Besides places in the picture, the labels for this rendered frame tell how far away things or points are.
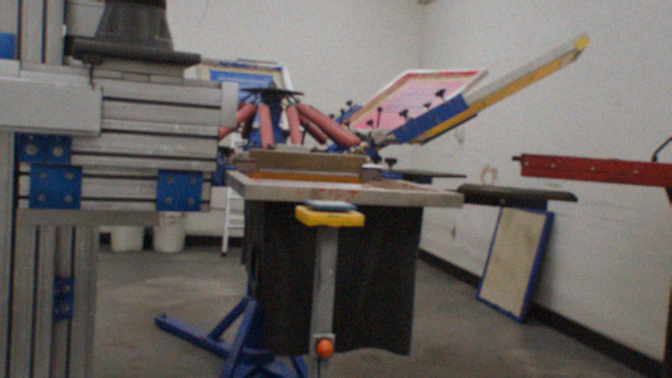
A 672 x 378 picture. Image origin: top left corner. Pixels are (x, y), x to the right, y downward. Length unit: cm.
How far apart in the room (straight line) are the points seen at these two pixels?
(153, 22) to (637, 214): 308
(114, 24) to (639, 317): 321
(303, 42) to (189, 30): 106
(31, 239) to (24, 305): 14
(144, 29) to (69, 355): 76
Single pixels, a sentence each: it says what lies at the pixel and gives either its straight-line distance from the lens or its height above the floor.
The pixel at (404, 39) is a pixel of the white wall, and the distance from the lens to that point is 684.
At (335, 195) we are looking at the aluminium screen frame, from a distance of 169.
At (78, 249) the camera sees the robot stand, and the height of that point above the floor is 83.
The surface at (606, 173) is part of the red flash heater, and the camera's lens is 271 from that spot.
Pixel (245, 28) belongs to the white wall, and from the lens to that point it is 647.
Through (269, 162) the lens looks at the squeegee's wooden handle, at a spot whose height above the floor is 102.
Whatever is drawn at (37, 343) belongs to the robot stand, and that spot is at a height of 64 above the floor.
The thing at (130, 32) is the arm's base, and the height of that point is 129.
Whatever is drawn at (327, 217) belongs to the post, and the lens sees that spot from 145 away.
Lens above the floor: 112
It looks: 4 degrees down
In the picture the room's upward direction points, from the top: 4 degrees clockwise
